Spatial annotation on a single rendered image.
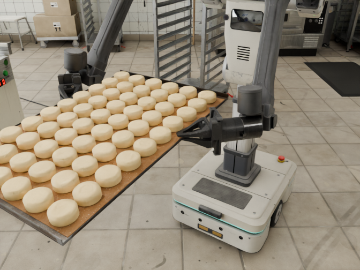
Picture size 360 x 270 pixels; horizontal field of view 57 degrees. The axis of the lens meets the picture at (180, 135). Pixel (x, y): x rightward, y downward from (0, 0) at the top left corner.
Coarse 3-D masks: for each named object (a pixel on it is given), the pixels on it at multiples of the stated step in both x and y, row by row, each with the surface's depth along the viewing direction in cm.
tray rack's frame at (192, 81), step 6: (210, 12) 318; (210, 24) 323; (210, 36) 328; (210, 42) 331; (210, 48) 334; (210, 54) 337; (186, 78) 358; (192, 78) 358; (186, 84) 343; (192, 84) 343; (198, 84) 343; (210, 84) 343; (222, 84) 343; (228, 84) 339; (216, 90) 329; (222, 90) 329
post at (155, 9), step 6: (156, 0) 272; (156, 12) 276; (156, 24) 280; (156, 30) 282; (156, 36) 285; (156, 42) 287; (156, 48) 290; (156, 54) 292; (156, 60) 295; (156, 66) 298; (156, 72) 301
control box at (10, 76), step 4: (4, 56) 189; (8, 56) 191; (0, 60) 184; (4, 60) 187; (8, 60) 191; (0, 64) 184; (4, 64) 188; (8, 64) 191; (0, 68) 185; (4, 68) 188; (8, 68) 191; (0, 72) 185; (8, 72) 192; (0, 76) 185; (4, 76) 188; (8, 76) 192; (12, 76) 196; (0, 80) 185; (4, 80) 188; (8, 80) 192; (4, 84) 189
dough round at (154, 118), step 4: (144, 112) 84; (148, 112) 84; (152, 112) 84; (156, 112) 84; (160, 112) 85; (144, 116) 83; (148, 116) 83; (152, 116) 83; (156, 116) 82; (160, 116) 83; (148, 120) 81; (152, 120) 81; (156, 120) 82; (160, 120) 83; (152, 124) 82; (156, 124) 82
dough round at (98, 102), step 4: (92, 96) 93; (96, 96) 93; (100, 96) 93; (104, 96) 93; (88, 100) 92; (92, 100) 91; (96, 100) 91; (100, 100) 91; (104, 100) 92; (92, 104) 90; (96, 104) 90; (100, 104) 91; (104, 104) 92; (96, 108) 91; (100, 108) 91
